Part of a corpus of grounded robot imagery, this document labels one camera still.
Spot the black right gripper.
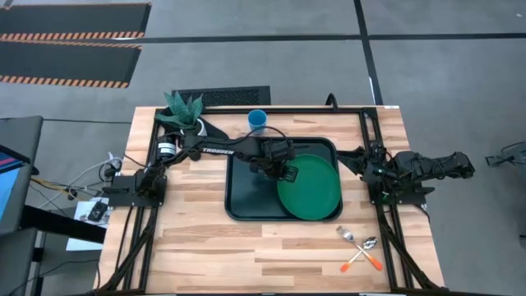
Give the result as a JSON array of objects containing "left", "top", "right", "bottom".
[{"left": 336, "top": 150, "right": 390, "bottom": 184}]

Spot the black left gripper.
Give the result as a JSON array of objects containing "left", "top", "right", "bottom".
[{"left": 249, "top": 139, "right": 300, "bottom": 183}]

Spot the green round plate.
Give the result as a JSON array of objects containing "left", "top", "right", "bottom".
[{"left": 276, "top": 154, "right": 343, "bottom": 221}]

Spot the blue plastic cup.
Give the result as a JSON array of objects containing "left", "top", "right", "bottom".
[{"left": 247, "top": 109, "right": 269, "bottom": 133}]

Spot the fork with orange handle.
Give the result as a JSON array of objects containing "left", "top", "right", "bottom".
[{"left": 335, "top": 225, "right": 384, "bottom": 272}]

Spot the spoon with orange handle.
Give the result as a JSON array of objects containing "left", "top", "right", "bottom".
[{"left": 339, "top": 236, "right": 379, "bottom": 274}]

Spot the black plastic tray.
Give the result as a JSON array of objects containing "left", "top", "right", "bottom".
[{"left": 224, "top": 136, "right": 344, "bottom": 222}]

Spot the black triangular corner plate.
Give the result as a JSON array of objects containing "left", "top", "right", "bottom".
[{"left": 158, "top": 108, "right": 230, "bottom": 143}]

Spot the black floor vent grate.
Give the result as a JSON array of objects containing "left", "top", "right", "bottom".
[{"left": 171, "top": 86, "right": 272, "bottom": 106}]

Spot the artificial green plant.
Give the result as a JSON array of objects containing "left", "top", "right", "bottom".
[{"left": 155, "top": 90, "right": 205, "bottom": 132}]

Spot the black metal stand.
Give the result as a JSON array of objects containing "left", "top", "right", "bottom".
[{"left": 484, "top": 141, "right": 526, "bottom": 168}]

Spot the small black device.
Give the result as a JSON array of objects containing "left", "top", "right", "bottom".
[{"left": 86, "top": 199, "right": 109, "bottom": 224}]

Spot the white paper sheet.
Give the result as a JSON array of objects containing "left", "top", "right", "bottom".
[{"left": 65, "top": 197, "right": 112, "bottom": 252}]

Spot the black desk beam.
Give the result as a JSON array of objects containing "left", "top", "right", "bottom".
[{"left": 19, "top": 204, "right": 108, "bottom": 244}]

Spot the black mat with hazard stripe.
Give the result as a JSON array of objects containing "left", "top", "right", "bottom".
[
  {"left": 0, "top": 2, "right": 152, "bottom": 43},
  {"left": 0, "top": 39, "right": 143, "bottom": 89}
]

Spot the grey monitor with screen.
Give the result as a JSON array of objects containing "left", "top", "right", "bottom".
[{"left": 0, "top": 115, "right": 44, "bottom": 236}]

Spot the black aluminium table frame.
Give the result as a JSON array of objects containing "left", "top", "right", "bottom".
[{"left": 96, "top": 105, "right": 444, "bottom": 295}]

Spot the white cable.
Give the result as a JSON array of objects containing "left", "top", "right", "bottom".
[{"left": 39, "top": 154, "right": 124, "bottom": 206}]

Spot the yellow cable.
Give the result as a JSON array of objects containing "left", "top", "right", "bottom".
[{"left": 30, "top": 176, "right": 94, "bottom": 201}]

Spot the thin black floor cable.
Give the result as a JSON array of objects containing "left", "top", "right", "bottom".
[{"left": 7, "top": 257, "right": 100, "bottom": 296}]

